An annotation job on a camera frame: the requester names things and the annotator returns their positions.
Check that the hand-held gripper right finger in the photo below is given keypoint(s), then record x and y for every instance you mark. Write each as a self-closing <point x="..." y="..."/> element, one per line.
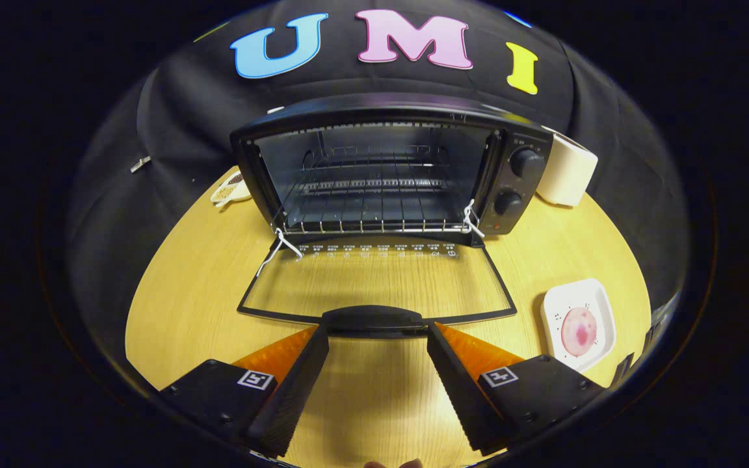
<point x="459" y="390"/>

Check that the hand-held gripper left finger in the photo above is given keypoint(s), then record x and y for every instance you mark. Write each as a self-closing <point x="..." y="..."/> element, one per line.
<point x="296" y="383"/>

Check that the pink ham slice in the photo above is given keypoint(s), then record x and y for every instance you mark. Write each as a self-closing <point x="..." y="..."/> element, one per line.
<point x="579" y="331"/>

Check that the white square plate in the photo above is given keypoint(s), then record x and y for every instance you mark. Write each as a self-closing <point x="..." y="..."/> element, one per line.
<point x="602" y="305"/>

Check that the black toaster oven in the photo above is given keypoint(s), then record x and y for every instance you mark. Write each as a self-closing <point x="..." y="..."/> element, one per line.
<point x="524" y="188"/>

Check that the white toaster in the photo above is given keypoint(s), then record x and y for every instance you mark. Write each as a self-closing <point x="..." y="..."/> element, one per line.
<point x="566" y="172"/>

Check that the white dish of beans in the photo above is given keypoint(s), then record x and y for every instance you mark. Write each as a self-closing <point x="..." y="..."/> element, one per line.
<point x="225" y="192"/>

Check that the white clip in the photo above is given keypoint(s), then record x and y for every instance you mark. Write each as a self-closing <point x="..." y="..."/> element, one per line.
<point x="140" y="164"/>

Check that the black backdrop cloth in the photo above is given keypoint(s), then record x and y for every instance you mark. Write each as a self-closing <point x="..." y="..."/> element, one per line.
<point x="173" y="110"/>

